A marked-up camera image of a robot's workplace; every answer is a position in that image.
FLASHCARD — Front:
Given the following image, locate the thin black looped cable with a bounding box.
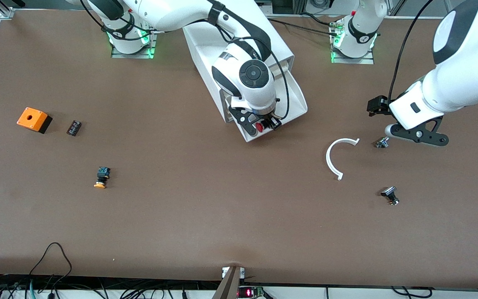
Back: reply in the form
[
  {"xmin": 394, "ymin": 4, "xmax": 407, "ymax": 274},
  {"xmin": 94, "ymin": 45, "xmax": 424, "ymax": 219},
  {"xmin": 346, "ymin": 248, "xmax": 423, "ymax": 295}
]
[{"xmin": 27, "ymin": 242, "xmax": 73, "ymax": 288}]

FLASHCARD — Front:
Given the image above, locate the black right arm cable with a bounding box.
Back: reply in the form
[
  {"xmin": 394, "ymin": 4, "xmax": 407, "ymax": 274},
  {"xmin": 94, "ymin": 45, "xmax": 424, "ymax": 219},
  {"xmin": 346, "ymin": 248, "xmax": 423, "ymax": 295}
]
[{"xmin": 79, "ymin": 0, "xmax": 290, "ymax": 121}]

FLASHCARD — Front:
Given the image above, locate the device with red display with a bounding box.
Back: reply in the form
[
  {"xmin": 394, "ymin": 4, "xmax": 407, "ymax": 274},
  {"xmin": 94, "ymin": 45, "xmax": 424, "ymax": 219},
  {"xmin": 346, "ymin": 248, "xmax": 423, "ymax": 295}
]
[{"xmin": 238, "ymin": 286, "xmax": 265, "ymax": 299}]

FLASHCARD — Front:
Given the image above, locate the white curved plastic arc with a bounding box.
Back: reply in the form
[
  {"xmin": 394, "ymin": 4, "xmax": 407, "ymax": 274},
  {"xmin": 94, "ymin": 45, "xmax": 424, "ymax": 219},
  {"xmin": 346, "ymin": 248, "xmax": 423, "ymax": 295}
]
[{"xmin": 326, "ymin": 138, "xmax": 361, "ymax": 181}]

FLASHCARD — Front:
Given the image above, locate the yellow push button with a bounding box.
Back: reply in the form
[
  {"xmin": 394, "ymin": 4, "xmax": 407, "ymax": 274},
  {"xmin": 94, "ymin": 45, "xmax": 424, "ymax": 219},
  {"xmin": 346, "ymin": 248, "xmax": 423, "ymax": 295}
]
[{"xmin": 94, "ymin": 167, "xmax": 111, "ymax": 189}]

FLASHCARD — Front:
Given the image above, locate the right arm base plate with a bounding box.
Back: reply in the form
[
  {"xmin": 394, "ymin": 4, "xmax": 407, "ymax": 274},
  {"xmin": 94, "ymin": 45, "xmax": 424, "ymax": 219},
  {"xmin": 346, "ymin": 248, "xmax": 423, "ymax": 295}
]
[{"xmin": 111, "ymin": 29, "xmax": 159, "ymax": 59}]

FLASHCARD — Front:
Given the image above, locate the orange button enclosure box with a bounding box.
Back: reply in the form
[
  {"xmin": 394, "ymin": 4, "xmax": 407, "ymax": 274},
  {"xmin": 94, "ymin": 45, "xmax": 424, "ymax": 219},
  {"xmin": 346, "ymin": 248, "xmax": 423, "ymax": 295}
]
[{"xmin": 17, "ymin": 107, "xmax": 53, "ymax": 134}]

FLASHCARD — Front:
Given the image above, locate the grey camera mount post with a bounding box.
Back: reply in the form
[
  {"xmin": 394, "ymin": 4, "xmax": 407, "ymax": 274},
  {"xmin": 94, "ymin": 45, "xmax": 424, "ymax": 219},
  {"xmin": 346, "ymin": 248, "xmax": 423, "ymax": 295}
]
[{"xmin": 212, "ymin": 266, "xmax": 246, "ymax": 299}]

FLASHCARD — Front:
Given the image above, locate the black cable on table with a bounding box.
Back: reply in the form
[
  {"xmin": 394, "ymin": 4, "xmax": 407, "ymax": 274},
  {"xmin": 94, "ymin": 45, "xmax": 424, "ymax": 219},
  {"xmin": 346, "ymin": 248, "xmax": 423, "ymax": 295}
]
[{"xmin": 269, "ymin": 12, "xmax": 340, "ymax": 37}]

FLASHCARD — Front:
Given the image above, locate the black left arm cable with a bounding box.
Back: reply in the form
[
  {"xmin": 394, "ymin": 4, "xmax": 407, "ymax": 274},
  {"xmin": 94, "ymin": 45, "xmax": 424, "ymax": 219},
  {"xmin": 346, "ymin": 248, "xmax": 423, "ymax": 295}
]
[{"xmin": 388, "ymin": 0, "xmax": 435, "ymax": 103}]

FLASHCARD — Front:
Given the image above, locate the black knob switch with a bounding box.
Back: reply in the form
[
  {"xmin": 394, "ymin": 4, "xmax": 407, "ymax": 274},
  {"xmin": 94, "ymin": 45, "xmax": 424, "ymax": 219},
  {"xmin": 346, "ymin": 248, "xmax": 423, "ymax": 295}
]
[{"xmin": 380, "ymin": 186, "xmax": 400, "ymax": 206}]

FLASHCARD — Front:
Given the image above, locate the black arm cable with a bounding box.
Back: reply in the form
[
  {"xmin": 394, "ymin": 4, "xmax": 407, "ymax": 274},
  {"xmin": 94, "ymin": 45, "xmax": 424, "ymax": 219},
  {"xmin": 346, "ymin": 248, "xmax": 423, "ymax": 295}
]
[
  {"xmin": 79, "ymin": 0, "xmax": 290, "ymax": 121},
  {"xmin": 388, "ymin": 0, "xmax": 435, "ymax": 103}
]

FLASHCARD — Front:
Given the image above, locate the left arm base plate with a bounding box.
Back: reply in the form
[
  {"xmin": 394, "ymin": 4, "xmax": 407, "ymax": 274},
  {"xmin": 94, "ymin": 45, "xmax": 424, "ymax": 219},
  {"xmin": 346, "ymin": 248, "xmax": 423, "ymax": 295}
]
[{"xmin": 331, "ymin": 21, "xmax": 375, "ymax": 65}]

